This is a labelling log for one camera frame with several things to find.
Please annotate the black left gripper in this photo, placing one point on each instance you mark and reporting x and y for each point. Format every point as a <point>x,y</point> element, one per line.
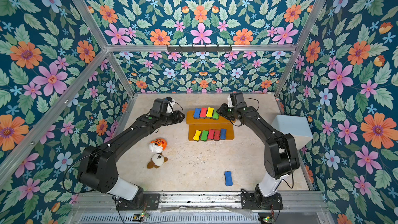
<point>176,116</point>

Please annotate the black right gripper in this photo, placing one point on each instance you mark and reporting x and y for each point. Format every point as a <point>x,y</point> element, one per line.
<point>224,110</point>

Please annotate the green eraser top shelf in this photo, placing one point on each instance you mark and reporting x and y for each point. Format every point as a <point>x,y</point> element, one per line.
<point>215,116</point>

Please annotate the green eraser shelf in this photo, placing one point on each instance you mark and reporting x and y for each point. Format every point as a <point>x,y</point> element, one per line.
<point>215,116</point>
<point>204,135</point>

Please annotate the yellow eraser top shelf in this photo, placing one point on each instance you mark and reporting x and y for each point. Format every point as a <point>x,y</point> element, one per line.
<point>210,112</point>

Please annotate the yellow eraser shelf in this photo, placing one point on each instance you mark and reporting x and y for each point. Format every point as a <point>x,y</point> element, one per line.
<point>210,112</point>
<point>197,135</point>

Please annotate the red eraser top shelf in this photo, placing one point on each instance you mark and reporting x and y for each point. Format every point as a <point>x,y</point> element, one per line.
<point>203,112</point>

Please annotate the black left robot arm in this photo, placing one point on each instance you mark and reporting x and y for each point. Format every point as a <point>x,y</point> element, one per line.
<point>98,169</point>

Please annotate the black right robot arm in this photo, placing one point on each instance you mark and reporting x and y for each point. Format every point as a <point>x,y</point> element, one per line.
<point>280,152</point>

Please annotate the orange wooden two-tier shelf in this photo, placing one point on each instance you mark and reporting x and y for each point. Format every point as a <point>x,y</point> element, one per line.
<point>208,124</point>

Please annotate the yellow eraser bottom shelf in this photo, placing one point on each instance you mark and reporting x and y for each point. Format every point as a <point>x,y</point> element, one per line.
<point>197,135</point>

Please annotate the blue eraser bottom shelf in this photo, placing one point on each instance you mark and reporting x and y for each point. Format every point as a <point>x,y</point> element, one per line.
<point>223,133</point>

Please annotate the green eraser bottom shelf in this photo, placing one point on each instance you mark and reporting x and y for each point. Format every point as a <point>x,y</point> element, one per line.
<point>204,135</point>

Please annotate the red eraser bottom right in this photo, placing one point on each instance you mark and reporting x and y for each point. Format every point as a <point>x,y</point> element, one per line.
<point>217,135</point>

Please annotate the red eraser bottom left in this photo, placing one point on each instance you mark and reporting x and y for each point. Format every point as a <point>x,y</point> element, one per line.
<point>211,133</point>

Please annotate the orange tiger plush toy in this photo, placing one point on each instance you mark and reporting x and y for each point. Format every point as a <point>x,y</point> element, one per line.
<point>158,145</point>

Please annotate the brown white dog plush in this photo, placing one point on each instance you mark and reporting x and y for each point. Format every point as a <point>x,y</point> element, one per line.
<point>157,161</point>

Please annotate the light blue box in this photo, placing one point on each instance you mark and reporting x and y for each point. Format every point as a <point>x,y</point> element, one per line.
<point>297,126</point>

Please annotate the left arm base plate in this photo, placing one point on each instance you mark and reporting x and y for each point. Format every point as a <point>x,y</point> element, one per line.
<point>141,202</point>

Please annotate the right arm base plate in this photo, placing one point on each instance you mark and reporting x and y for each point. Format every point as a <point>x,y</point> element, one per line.
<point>254,200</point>

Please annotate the metal front rail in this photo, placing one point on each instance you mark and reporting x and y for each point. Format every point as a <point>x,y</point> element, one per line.
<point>206,207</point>

